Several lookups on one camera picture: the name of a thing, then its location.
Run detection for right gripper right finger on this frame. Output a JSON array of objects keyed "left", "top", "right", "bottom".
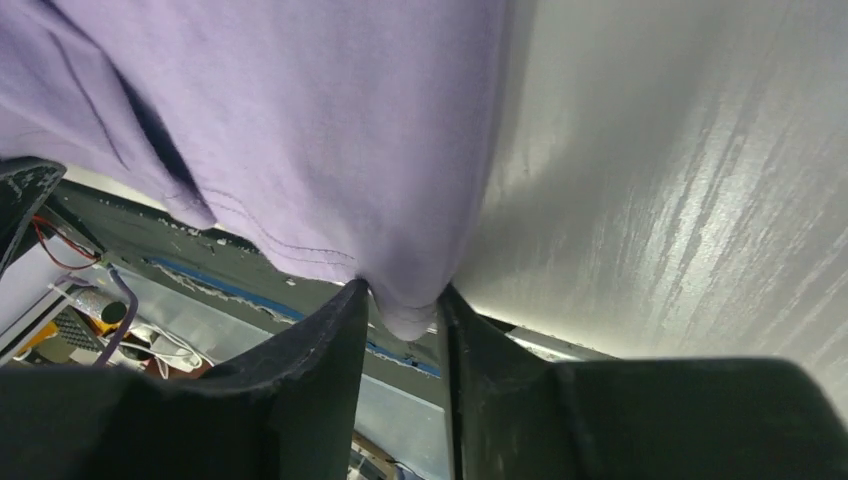
[{"left": 438, "top": 287, "right": 847, "bottom": 479}]

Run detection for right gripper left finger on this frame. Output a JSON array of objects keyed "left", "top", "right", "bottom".
[{"left": 1, "top": 280, "right": 368, "bottom": 479}]

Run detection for lavender t shirt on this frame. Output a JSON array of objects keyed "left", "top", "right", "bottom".
[{"left": 1, "top": 1, "right": 508, "bottom": 341}]

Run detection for red wires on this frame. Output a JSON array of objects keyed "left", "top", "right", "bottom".
[{"left": 31, "top": 215, "right": 104, "bottom": 273}]

